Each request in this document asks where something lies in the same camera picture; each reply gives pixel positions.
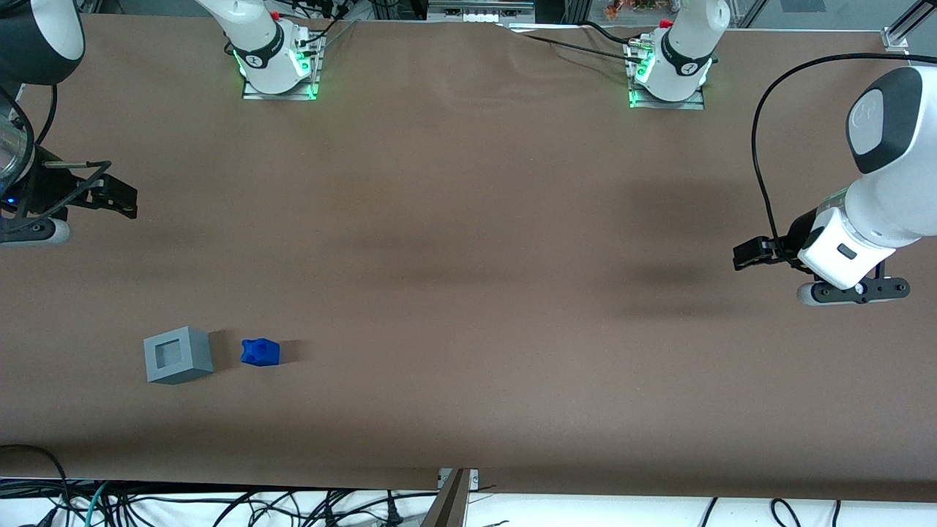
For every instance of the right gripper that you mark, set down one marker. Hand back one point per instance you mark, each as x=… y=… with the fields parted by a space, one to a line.
x=45 y=192

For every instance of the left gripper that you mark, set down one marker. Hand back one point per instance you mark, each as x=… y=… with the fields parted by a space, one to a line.
x=796 y=236

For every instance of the blue plastic part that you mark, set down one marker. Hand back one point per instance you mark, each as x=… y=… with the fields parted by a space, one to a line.
x=260 y=352

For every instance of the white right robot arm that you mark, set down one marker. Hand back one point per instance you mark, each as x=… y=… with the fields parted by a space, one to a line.
x=258 y=45

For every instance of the gray square base block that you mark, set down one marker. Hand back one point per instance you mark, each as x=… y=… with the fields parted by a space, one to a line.
x=179 y=355

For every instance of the aluminium corner profile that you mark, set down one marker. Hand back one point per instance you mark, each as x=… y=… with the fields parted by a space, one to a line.
x=908 y=25

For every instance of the orange cluttered objects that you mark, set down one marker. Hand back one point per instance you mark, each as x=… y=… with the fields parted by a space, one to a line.
x=631 y=7

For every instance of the brown table cover sheet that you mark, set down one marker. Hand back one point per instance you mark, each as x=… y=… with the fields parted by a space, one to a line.
x=468 y=278

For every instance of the white power strip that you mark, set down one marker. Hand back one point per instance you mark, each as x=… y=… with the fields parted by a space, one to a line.
x=479 y=10

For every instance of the aluminium profile beam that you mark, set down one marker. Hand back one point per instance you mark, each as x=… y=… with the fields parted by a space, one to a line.
x=448 y=505

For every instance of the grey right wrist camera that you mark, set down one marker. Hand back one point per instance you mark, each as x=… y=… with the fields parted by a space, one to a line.
x=44 y=233

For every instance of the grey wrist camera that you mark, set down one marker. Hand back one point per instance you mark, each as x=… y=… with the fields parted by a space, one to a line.
x=44 y=233
x=853 y=290

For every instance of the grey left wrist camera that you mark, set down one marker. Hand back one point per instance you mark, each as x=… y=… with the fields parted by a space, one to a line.
x=853 y=290

